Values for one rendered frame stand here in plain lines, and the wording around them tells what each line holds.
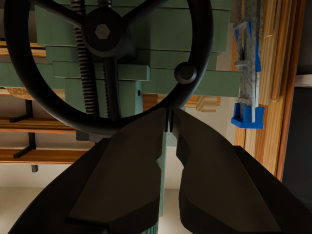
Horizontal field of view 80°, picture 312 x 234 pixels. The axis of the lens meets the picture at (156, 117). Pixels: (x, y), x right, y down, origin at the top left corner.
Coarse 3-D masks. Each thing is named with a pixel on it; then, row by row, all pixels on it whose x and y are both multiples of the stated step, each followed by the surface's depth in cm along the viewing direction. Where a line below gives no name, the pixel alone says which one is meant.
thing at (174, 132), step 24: (192, 120) 10; (192, 144) 9; (216, 144) 9; (192, 168) 7; (216, 168) 7; (240, 168) 7; (192, 192) 6; (216, 192) 6; (240, 192) 6; (192, 216) 6; (216, 216) 6; (240, 216) 6; (264, 216) 6
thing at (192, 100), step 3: (192, 96) 60; (195, 96) 60; (189, 99) 60; (192, 99) 60; (195, 99) 60; (219, 99) 60; (189, 102) 60; (192, 102) 60; (195, 102) 60; (219, 102) 60; (219, 105) 60
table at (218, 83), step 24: (0, 72) 45; (48, 72) 45; (72, 72) 35; (96, 72) 35; (120, 72) 35; (144, 72) 35; (168, 72) 44; (216, 72) 43; (240, 72) 43; (216, 96) 45
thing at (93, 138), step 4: (76, 132) 42; (80, 132) 42; (84, 132) 42; (76, 136) 42; (80, 136) 42; (84, 136) 42; (88, 136) 42; (92, 136) 39; (96, 136) 39; (100, 136) 39; (104, 136) 39; (108, 136) 39; (80, 140) 42; (84, 140) 42; (88, 140) 42; (92, 140) 39; (96, 140) 39
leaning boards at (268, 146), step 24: (264, 0) 166; (288, 0) 140; (264, 24) 167; (288, 24) 147; (264, 48) 162; (288, 48) 152; (264, 72) 163; (288, 72) 156; (264, 96) 164; (288, 96) 157; (264, 120) 190; (288, 120) 158; (240, 144) 234; (264, 144) 191
